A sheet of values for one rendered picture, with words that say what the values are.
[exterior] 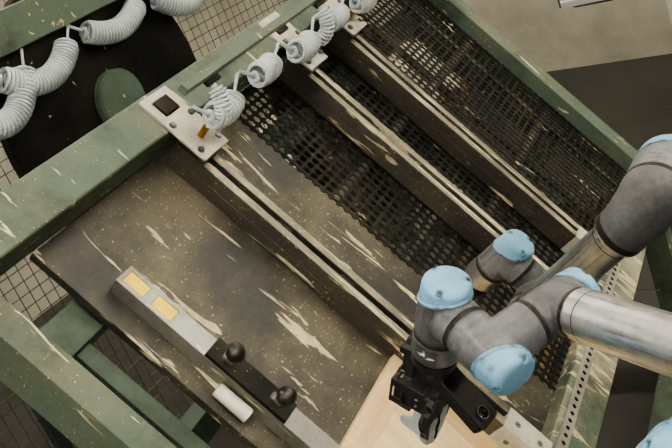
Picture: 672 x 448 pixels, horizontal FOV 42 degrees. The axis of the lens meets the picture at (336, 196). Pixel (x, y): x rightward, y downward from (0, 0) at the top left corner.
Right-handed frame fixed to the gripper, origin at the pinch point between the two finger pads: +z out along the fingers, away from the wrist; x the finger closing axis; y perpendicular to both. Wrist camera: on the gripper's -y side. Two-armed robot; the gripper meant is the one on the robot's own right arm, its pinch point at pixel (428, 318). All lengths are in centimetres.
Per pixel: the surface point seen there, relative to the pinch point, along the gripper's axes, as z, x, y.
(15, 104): 20, -108, 16
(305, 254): -4.7, -32.3, 15.9
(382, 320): -4.8, -10.0, 15.9
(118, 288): 0, -55, 52
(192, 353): 0, -37, 52
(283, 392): -13, -20, 56
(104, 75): 28, -105, -20
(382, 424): 0.3, 2.6, 34.1
